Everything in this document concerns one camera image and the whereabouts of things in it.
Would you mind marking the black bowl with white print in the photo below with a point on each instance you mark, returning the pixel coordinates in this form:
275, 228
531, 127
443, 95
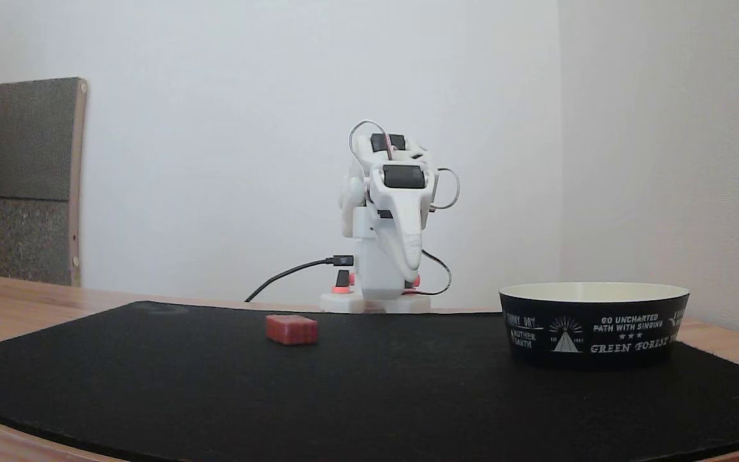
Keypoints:
600, 333

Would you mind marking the grey cardboard scratching board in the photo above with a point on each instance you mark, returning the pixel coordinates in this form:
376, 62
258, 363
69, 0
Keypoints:
20, 186

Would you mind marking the black felt mat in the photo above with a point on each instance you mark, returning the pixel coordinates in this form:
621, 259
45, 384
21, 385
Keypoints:
369, 398

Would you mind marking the red toy block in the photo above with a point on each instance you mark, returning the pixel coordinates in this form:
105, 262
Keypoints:
291, 329

